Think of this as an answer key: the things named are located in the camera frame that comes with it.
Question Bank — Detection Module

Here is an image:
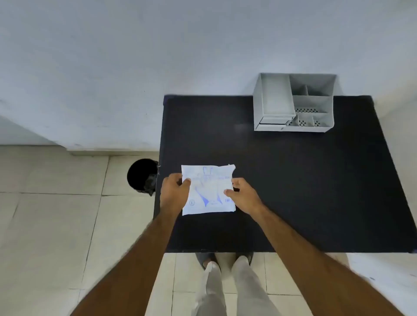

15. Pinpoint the person's left hand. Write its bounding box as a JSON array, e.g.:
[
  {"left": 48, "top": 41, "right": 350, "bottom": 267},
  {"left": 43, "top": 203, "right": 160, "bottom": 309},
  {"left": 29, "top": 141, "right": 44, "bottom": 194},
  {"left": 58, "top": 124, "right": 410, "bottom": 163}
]
[{"left": 159, "top": 173, "right": 192, "bottom": 217}]

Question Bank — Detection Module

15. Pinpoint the person's right hand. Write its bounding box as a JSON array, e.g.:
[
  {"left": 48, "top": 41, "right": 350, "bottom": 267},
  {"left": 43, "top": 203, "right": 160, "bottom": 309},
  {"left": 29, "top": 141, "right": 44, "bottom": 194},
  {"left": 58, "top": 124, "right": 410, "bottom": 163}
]
[{"left": 224, "top": 178, "right": 264, "bottom": 216}]

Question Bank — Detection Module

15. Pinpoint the white plastic glove packet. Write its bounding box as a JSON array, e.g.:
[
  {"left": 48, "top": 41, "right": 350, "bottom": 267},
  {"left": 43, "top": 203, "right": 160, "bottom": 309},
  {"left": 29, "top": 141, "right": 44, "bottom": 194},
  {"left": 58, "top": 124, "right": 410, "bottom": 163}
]
[{"left": 181, "top": 164, "right": 236, "bottom": 216}]

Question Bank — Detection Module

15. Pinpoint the person's right forearm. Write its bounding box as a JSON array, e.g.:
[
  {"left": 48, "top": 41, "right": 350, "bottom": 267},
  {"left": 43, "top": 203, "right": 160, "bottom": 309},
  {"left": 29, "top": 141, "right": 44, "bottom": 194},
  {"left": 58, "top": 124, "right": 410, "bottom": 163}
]
[{"left": 247, "top": 204, "right": 404, "bottom": 316}]

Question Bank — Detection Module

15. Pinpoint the person's left forearm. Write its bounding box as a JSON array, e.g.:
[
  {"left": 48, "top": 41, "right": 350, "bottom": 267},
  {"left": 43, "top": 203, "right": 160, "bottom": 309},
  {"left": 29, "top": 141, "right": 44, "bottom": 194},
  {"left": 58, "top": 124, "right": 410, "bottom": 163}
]
[{"left": 70, "top": 206, "right": 182, "bottom": 316}]

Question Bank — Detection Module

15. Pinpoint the black waste bin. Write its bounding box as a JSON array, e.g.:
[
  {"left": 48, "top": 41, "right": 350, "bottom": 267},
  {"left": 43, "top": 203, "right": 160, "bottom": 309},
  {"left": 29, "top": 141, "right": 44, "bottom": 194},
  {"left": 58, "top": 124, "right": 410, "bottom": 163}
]
[{"left": 127, "top": 158, "right": 159, "bottom": 197}]

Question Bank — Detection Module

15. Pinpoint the person's left grey shoe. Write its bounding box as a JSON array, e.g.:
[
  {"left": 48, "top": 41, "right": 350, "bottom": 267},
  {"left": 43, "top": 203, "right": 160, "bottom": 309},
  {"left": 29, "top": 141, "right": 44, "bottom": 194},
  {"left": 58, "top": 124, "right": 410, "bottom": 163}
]
[{"left": 195, "top": 253, "right": 216, "bottom": 270}]

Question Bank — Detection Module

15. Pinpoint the person's right leg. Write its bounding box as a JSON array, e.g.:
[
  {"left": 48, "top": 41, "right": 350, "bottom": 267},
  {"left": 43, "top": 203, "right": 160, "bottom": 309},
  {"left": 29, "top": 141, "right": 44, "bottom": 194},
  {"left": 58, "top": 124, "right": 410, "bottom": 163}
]
[{"left": 231, "top": 256, "right": 281, "bottom": 316}]

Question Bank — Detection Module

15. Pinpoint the person's leg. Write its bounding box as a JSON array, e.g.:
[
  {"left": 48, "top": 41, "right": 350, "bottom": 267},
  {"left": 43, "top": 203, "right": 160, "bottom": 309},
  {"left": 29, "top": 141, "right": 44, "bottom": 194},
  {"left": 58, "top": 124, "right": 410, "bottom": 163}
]
[
  {"left": 231, "top": 256, "right": 281, "bottom": 316},
  {"left": 194, "top": 261, "right": 227, "bottom": 316}
]

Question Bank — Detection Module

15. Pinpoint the person's left leg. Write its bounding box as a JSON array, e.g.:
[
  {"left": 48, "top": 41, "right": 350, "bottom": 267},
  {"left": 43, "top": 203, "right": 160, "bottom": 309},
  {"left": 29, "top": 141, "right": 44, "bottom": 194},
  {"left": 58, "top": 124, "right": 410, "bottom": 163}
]
[{"left": 194, "top": 261, "right": 227, "bottom": 316}]

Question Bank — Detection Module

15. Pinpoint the grey desk organizer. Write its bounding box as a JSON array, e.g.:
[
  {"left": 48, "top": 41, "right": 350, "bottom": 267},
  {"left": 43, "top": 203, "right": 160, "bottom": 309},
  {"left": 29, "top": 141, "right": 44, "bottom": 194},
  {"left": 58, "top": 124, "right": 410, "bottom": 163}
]
[{"left": 253, "top": 73, "right": 337, "bottom": 133}]

